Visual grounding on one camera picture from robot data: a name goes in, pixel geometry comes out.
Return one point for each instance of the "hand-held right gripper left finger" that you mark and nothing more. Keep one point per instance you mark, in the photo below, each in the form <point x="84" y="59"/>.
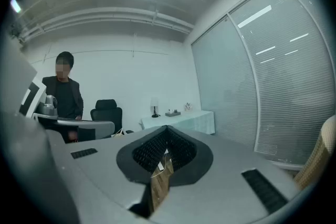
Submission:
<point x="105" y="165"/>

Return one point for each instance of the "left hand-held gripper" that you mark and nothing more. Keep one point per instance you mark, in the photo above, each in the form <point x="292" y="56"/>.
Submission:
<point x="36" y="97"/>

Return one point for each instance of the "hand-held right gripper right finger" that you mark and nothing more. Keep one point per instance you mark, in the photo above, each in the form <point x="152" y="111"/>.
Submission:
<point x="223" y="191"/>

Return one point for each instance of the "black office chair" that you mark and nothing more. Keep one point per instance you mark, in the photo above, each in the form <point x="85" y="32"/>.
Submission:
<point x="106" y="115"/>

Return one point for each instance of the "cream tote bag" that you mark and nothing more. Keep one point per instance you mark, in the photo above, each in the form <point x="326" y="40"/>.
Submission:
<point x="118" y="133"/>

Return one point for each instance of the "black round object on table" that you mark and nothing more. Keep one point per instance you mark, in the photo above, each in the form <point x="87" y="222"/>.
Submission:
<point x="154" y="102"/>

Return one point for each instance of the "light blue tablecloth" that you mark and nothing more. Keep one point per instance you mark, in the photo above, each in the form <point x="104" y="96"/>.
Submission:
<point x="183" y="120"/>

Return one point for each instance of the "pink flowers in pot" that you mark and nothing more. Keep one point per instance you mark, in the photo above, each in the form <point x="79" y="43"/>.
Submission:
<point x="188" y="106"/>

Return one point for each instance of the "beige woven chair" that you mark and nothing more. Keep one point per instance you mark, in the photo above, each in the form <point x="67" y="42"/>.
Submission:
<point x="319" y="154"/>

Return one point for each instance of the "white ceiling pipes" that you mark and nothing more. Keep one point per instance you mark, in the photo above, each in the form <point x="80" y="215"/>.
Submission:
<point x="105" y="17"/>

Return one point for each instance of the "white window blinds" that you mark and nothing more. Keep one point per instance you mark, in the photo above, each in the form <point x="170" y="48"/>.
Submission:
<point x="275" y="86"/>

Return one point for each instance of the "ceiling light panel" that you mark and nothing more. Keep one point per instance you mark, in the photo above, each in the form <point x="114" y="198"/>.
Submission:
<point x="15" y="5"/>

